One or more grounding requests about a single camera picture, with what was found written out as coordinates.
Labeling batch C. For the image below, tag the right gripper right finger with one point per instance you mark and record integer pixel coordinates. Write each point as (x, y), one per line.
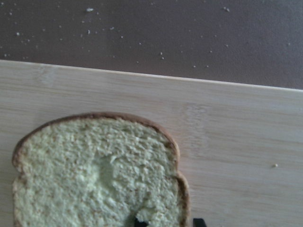
(199, 222)

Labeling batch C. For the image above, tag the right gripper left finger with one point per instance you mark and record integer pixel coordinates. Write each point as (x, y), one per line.
(140, 223)

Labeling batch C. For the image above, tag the bread slice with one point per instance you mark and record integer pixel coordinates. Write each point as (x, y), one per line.
(99, 170)

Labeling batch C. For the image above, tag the wooden cutting board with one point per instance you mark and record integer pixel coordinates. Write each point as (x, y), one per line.
(241, 146)

